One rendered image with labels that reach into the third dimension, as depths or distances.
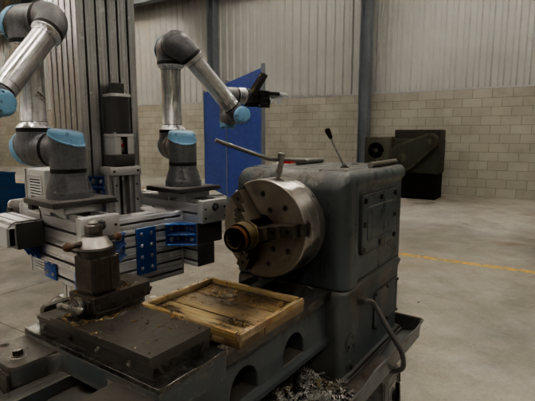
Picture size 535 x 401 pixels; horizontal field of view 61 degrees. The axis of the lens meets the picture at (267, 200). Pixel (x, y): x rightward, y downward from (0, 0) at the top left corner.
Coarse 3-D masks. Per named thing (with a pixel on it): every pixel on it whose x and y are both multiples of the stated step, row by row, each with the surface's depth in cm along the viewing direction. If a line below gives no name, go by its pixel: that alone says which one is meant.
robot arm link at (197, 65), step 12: (168, 36) 184; (180, 36) 183; (168, 48) 185; (180, 48) 183; (192, 48) 184; (180, 60) 186; (192, 60) 185; (204, 60) 188; (204, 72) 188; (204, 84) 192; (216, 84) 191; (216, 96) 194; (228, 96) 195; (228, 108) 196; (240, 108) 196; (228, 120) 204; (240, 120) 197
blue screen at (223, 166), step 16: (240, 80) 721; (208, 96) 957; (208, 112) 964; (256, 112) 652; (208, 128) 972; (240, 128) 734; (256, 128) 655; (208, 144) 980; (240, 144) 738; (256, 144) 659; (208, 160) 988; (224, 160) 851; (240, 160) 742; (256, 160) 662; (208, 176) 996; (224, 176) 856; (224, 192) 862
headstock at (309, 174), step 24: (264, 168) 165; (288, 168) 163; (312, 168) 163; (336, 168) 163; (360, 168) 163; (384, 168) 170; (336, 192) 143; (360, 192) 154; (384, 192) 170; (360, 216) 155; (384, 216) 171; (336, 240) 145; (360, 240) 156; (384, 240) 174; (312, 264) 152; (336, 264) 146; (360, 264) 159; (336, 288) 148
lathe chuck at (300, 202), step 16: (256, 192) 142; (272, 192) 139; (288, 192) 135; (304, 192) 141; (272, 208) 139; (288, 208) 136; (304, 208) 135; (256, 224) 148; (272, 240) 141; (288, 240) 137; (304, 240) 134; (272, 256) 141; (288, 256) 138; (304, 256) 138; (256, 272) 146; (272, 272) 142; (288, 272) 139
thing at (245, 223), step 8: (240, 224) 131; (248, 224) 132; (232, 232) 133; (240, 232) 128; (248, 232) 130; (256, 232) 133; (224, 240) 132; (232, 240) 134; (240, 240) 136; (248, 240) 131; (256, 240) 133; (232, 248) 131; (240, 248) 130; (248, 248) 132
